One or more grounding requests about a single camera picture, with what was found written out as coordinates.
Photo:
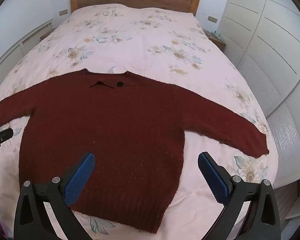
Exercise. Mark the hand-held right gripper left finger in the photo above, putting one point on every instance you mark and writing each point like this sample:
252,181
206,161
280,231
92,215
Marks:
80,177

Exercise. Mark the wooden nightstand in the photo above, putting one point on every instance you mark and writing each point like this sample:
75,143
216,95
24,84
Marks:
218,41

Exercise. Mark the white low wall cabinet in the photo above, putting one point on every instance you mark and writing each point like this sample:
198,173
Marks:
12,52

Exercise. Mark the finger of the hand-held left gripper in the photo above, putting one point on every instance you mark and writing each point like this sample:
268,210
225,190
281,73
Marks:
1,136

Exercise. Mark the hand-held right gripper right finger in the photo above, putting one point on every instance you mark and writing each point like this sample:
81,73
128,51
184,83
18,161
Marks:
212,177

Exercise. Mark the dark red knitted sweater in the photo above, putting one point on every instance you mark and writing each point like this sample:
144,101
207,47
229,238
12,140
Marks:
110,142

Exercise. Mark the white wardrobe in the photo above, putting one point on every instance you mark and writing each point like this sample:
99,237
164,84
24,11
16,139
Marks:
267,50

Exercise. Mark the wall socket plate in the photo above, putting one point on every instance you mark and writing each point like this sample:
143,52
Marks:
63,12
212,19

